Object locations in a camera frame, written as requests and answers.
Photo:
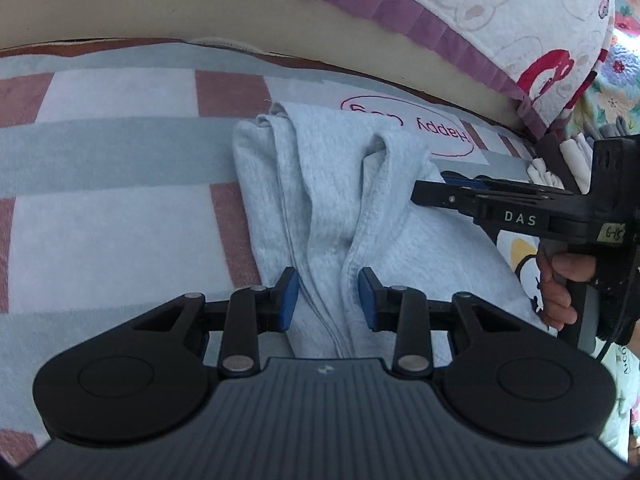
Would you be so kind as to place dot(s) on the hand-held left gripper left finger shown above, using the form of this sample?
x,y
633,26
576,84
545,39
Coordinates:
x,y
289,302

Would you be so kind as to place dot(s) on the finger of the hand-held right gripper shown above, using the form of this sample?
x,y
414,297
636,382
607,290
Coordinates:
x,y
435,194
500,186

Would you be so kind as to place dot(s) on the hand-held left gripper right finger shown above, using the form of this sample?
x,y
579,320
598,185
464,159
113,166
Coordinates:
x,y
367,302

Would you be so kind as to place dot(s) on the light grey printed sweatshirt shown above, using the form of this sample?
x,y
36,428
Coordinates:
x,y
320,185

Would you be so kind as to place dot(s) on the person's right hand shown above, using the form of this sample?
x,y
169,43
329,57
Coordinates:
x,y
557,305

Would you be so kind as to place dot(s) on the white folded garment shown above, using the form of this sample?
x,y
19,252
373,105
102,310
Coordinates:
x,y
575,160

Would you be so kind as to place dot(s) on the grey folded garment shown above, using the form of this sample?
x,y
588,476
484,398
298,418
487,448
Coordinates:
x,y
612,130

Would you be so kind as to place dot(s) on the brown folded garment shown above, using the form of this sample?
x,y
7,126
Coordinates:
x,y
550,152

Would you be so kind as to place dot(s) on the floral quilt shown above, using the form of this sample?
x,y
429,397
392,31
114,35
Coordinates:
x,y
620,85

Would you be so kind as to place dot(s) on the white quilt with purple frill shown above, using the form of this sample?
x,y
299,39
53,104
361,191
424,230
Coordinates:
x,y
500,10

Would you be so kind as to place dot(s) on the pink grey checkered blanket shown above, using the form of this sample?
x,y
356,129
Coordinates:
x,y
125,220

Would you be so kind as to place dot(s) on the cream foam cushion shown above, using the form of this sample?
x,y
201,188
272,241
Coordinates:
x,y
200,10

